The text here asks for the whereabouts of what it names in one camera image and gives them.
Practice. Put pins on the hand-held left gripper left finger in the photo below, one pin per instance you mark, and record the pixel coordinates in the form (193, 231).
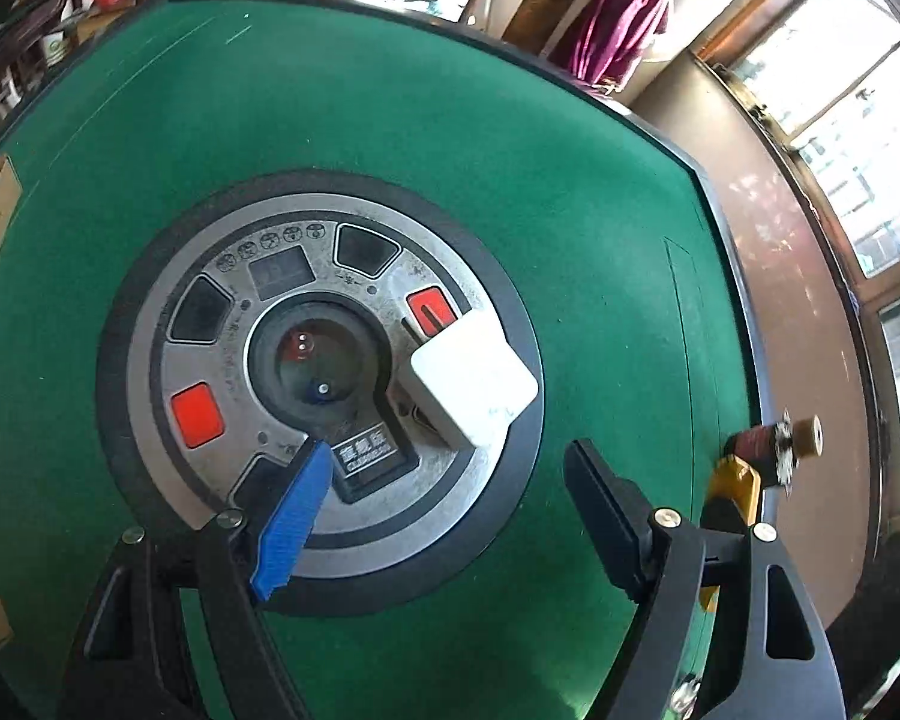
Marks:
(292, 517)

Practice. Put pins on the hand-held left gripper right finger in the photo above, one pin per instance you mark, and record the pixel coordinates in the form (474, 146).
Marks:
(607, 517)

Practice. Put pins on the white square adapter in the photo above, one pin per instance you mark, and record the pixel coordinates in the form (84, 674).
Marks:
(472, 379)

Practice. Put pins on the yellow plastic object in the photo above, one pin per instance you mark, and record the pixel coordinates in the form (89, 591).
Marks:
(735, 487)

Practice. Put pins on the small dark perfume bottle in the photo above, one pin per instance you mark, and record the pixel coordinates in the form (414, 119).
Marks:
(765, 450)

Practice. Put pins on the round table control panel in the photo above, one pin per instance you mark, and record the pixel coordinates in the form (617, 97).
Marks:
(390, 292)

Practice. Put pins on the wooden framed window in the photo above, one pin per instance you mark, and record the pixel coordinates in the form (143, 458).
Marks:
(870, 127)

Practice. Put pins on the maroon cloth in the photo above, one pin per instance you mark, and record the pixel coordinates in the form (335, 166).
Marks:
(615, 22)

